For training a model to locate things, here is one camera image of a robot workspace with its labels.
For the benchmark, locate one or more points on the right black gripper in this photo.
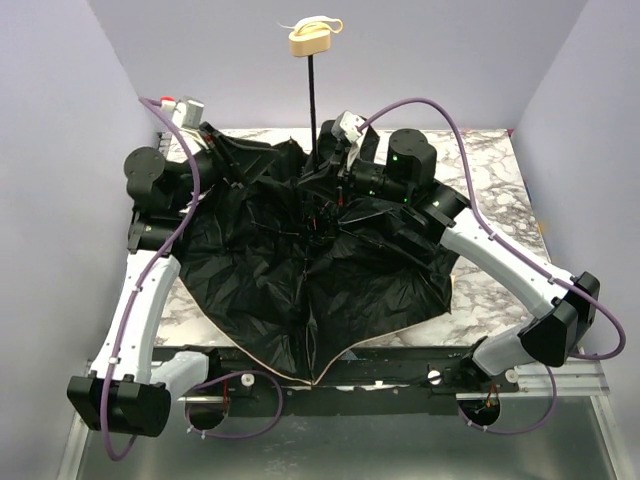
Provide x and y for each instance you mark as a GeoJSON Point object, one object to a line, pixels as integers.
{"type": "Point", "coordinates": [345, 163]}

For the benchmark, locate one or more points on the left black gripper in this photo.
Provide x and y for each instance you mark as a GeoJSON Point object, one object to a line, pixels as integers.
{"type": "Point", "coordinates": [222, 154]}

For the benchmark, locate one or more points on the beige umbrella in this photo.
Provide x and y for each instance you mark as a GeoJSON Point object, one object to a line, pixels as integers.
{"type": "Point", "coordinates": [293, 279]}

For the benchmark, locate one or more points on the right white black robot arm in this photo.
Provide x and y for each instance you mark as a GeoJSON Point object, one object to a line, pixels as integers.
{"type": "Point", "coordinates": [561, 304]}

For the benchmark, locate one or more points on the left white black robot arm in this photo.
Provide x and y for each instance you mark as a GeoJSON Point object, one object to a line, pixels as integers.
{"type": "Point", "coordinates": [123, 392]}

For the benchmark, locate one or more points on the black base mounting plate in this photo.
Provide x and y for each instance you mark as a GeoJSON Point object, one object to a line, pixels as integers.
{"type": "Point", "coordinates": [367, 381]}

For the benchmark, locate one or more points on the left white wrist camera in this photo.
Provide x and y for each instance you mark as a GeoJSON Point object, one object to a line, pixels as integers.
{"type": "Point", "coordinates": [187, 113]}

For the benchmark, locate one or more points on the aluminium frame rail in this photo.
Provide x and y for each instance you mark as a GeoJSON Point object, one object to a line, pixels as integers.
{"type": "Point", "coordinates": [576, 379]}

